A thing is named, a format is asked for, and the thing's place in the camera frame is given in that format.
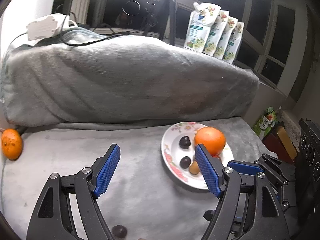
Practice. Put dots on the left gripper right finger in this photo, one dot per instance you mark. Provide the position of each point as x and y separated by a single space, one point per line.
227 185

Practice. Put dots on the large smooth orange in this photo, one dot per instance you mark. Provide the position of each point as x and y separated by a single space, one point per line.
212 138

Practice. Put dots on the brown wooden box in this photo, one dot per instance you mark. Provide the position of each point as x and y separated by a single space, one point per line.
278 141

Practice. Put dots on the black camera tripod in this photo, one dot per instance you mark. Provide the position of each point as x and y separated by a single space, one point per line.
165 11

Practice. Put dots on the green juice carton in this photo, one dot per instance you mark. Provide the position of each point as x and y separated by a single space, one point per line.
265 123

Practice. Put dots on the rough-skinned mandarin orange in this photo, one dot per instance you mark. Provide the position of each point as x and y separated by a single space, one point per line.
11 144

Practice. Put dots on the dark purple grape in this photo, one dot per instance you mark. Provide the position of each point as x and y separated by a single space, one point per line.
184 142
119 231
185 162

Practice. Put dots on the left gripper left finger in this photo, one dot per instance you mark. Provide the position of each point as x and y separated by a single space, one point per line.
52 215

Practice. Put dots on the floral refill pouch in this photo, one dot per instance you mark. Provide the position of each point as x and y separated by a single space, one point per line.
222 44
234 43
201 20
216 32

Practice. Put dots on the brown longan in plate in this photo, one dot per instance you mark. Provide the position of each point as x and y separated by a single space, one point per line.
194 168

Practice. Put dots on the floral white ceramic plate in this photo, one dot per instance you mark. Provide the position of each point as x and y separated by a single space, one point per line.
172 153

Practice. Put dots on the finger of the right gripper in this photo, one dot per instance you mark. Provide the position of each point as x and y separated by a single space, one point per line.
244 167

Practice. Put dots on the white power adapter box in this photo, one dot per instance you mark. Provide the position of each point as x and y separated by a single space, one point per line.
47 26

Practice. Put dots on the grey fleece back cushion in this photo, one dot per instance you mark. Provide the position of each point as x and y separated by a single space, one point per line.
82 77

